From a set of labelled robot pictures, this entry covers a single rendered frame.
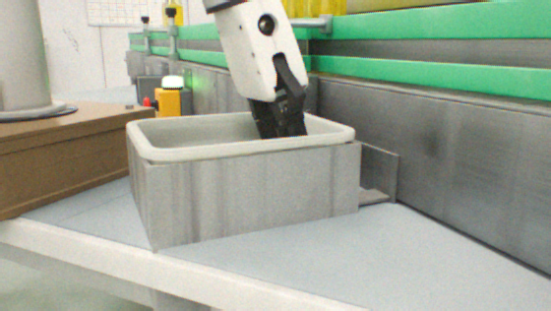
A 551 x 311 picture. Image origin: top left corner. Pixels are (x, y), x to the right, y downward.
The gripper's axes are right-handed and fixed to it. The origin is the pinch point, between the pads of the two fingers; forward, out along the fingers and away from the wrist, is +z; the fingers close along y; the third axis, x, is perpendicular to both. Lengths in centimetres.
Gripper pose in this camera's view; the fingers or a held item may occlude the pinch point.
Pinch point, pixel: (283, 137)
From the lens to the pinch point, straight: 49.5
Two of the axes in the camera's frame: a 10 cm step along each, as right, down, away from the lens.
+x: -8.6, 4.0, -3.3
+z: 2.9, 9.0, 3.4
